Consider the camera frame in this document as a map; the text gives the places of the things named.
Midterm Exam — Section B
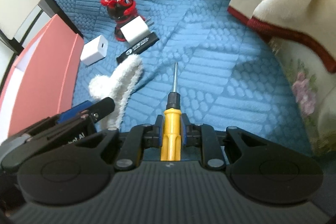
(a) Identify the yellow handled screwdriver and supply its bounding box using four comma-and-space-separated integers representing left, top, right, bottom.
160, 63, 182, 161

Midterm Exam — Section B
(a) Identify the black usb stick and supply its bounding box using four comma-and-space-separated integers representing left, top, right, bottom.
116, 32, 159, 64

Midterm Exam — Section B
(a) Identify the blue quilted sofa cover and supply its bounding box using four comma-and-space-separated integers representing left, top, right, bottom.
55, 0, 312, 156

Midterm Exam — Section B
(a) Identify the white fluffy plush strip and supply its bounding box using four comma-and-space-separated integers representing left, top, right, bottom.
88, 55, 143, 130

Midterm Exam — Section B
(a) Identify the black red devil figurine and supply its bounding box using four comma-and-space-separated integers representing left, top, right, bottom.
100, 0, 138, 42

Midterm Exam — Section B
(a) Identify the pink cardboard box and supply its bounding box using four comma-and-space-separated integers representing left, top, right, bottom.
1, 15, 84, 141

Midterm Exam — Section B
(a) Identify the floral cream cushion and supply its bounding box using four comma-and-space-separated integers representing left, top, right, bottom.
269, 38, 335, 155

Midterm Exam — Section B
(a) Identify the white charger with prongs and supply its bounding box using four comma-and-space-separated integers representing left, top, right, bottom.
120, 16, 154, 46

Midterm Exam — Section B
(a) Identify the white usb charger cube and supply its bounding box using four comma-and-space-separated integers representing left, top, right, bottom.
80, 35, 108, 66

